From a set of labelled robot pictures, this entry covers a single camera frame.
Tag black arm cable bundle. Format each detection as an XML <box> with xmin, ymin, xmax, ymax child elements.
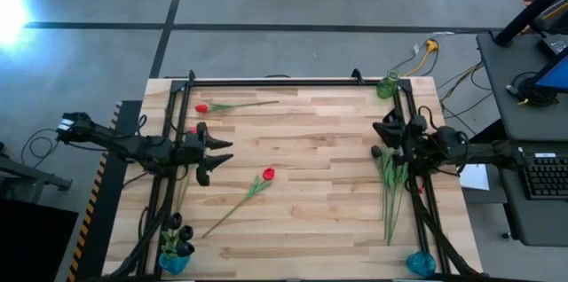
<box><xmin>108</xmin><ymin>170</ymin><xmax>178</xmax><ymax>279</ymax></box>
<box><xmin>407</xmin><ymin>175</ymin><xmax>483</xmax><ymax>279</ymax></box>

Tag white paper sheet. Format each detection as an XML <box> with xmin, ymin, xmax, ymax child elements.
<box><xmin>456</xmin><ymin>164</ymin><xmax>491</xmax><ymax>192</ymax></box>

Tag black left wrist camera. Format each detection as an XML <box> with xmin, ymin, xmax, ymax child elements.
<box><xmin>181</xmin><ymin>138</ymin><xmax>203</xmax><ymax>162</ymax></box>

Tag black hazard-striped base plate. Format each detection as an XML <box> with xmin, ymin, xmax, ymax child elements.
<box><xmin>66</xmin><ymin>99</ymin><xmax>143</xmax><ymax>282</ymax></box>

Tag grey metal stand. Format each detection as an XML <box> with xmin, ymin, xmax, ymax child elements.
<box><xmin>0</xmin><ymin>142</ymin><xmax>73</xmax><ymax>203</ymax></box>

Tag blue glass vase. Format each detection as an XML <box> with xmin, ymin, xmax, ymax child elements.
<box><xmin>406</xmin><ymin>250</ymin><xmax>438</xmax><ymax>278</ymax></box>
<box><xmin>158</xmin><ymin>253</ymin><xmax>191</xmax><ymax>276</ymax></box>

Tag grey desk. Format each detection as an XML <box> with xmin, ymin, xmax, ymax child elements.
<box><xmin>491</xmin><ymin>139</ymin><xmax>568</xmax><ymax>247</ymax></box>
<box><xmin>476</xmin><ymin>31</ymin><xmax>568</xmax><ymax>142</ymax></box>

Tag monitor with blue screen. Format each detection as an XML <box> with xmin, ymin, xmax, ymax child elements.
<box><xmin>534</xmin><ymin>53</ymin><xmax>568</xmax><ymax>93</ymax></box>

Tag black aluminium frame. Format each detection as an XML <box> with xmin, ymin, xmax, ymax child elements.
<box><xmin>135</xmin><ymin>68</ymin><xmax>449</xmax><ymax>279</ymax></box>

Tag yellow plug with cable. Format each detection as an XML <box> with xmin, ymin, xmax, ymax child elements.
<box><xmin>403</xmin><ymin>38</ymin><xmax>440</xmax><ymax>78</ymax></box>

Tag black flat panel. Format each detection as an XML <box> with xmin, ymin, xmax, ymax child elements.
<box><xmin>0</xmin><ymin>197</ymin><xmax>80</xmax><ymax>282</ymax></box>

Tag black monitor stand base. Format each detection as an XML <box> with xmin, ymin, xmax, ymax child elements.
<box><xmin>505</xmin><ymin>71</ymin><xmax>560</xmax><ymax>108</ymax></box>

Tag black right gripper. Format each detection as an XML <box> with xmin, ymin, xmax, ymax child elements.
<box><xmin>372</xmin><ymin>108</ymin><xmax>414</xmax><ymax>166</ymax></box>

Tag black keyboard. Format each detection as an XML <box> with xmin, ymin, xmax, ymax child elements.
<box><xmin>521</xmin><ymin>152</ymin><xmax>568</xmax><ymax>201</ymax></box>

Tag black stand post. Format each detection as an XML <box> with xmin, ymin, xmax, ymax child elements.
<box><xmin>493</xmin><ymin>0</ymin><xmax>568</xmax><ymax>48</ymax></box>

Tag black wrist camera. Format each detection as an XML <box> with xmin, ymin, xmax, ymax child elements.
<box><xmin>181</xmin><ymin>138</ymin><xmax>203</xmax><ymax>162</ymax></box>
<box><xmin>408</xmin><ymin>114</ymin><xmax>428</xmax><ymax>137</ymax></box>

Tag grey box device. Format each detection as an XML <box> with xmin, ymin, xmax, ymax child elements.
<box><xmin>537</xmin><ymin>33</ymin><xmax>568</xmax><ymax>56</ymax></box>

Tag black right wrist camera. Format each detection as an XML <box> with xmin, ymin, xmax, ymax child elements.
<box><xmin>408</xmin><ymin>114</ymin><xmax>428</xmax><ymax>137</ymax></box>

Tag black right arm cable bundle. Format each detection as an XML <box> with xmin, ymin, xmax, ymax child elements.
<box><xmin>407</xmin><ymin>175</ymin><xmax>483</xmax><ymax>279</ymax></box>

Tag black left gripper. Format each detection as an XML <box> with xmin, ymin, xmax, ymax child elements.
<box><xmin>181</xmin><ymin>121</ymin><xmax>235</xmax><ymax>187</ymax></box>

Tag black floor cable loop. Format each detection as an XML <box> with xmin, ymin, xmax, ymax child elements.
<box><xmin>20</xmin><ymin>128</ymin><xmax>62</xmax><ymax>170</ymax></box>

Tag black left arm cable bundle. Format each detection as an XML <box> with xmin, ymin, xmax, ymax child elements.
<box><xmin>108</xmin><ymin>170</ymin><xmax>178</xmax><ymax>279</ymax></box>

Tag green glass vase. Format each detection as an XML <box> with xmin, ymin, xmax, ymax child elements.
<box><xmin>375</xmin><ymin>70</ymin><xmax>400</xmax><ymax>100</ymax></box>

